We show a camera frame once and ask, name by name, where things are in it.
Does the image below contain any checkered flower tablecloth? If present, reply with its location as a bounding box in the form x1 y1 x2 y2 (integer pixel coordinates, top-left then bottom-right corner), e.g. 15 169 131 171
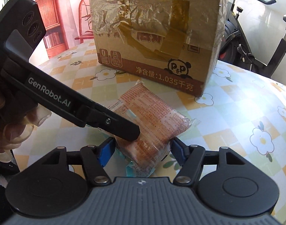
14 37 286 221

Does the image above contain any black exercise bike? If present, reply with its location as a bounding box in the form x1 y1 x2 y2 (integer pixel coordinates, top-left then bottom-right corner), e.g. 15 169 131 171
218 0 286 85

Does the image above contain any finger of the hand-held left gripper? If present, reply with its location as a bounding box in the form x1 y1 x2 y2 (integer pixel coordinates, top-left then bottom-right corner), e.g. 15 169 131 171
78 103 141 142

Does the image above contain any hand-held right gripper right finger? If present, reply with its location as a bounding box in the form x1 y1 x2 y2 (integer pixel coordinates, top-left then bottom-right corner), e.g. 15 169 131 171
172 137 247 185

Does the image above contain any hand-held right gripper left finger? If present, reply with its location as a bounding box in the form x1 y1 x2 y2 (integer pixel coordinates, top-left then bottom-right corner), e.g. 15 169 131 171
41 137 116 185

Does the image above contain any person's left hand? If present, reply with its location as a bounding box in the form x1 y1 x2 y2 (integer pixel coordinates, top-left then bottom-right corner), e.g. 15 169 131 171
0 82 52 163

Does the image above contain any orange printed snack packet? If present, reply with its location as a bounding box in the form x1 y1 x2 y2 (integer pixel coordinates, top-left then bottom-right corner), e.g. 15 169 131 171
99 80 201 179

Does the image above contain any taped cardboard box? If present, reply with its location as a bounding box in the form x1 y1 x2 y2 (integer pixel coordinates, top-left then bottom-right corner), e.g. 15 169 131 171
89 0 231 98

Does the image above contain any printed wall backdrop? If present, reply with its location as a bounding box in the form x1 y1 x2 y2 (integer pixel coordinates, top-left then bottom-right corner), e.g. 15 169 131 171
28 0 96 59

